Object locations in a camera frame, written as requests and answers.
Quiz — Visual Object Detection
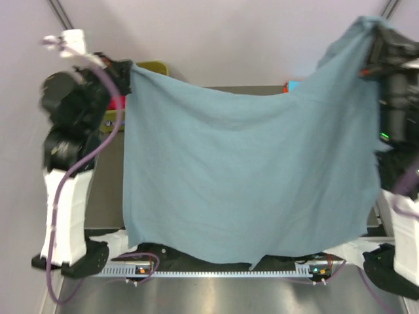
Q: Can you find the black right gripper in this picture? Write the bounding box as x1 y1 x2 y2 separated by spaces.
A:
354 20 419 139

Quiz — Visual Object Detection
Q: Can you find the grey-blue t-shirt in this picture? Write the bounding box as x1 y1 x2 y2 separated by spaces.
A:
122 16 382 265

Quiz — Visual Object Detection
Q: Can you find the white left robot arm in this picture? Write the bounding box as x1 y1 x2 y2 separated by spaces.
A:
31 29 149 279

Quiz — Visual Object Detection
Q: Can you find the folded orange t-shirt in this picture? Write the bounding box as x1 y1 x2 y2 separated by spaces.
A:
283 82 289 93

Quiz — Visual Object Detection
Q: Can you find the slotted grey cable duct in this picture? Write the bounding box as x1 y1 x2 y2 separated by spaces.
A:
94 264 331 278

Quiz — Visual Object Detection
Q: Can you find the olive green plastic bin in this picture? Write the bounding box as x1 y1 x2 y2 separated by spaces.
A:
101 60 169 132

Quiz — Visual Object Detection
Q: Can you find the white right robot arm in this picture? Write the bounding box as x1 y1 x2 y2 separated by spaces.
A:
305 18 418 301

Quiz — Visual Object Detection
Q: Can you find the aluminium left corner post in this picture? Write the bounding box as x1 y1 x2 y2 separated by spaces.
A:
46 0 74 30

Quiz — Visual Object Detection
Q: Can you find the aluminium corner post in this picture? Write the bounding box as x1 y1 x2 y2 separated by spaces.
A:
46 0 74 30
380 0 403 20

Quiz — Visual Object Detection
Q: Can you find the red t-shirt in bin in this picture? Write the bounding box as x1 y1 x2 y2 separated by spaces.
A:
108 96 126 111

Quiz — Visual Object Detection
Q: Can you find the aluminium right corner post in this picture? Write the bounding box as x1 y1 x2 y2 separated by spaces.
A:
380 0 403 20

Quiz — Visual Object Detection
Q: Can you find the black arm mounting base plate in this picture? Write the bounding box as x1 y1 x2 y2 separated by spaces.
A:
130 242 328 263

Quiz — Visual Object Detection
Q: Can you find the folded cyan t-shirt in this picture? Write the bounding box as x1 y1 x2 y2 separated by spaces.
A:
286 80 301 93

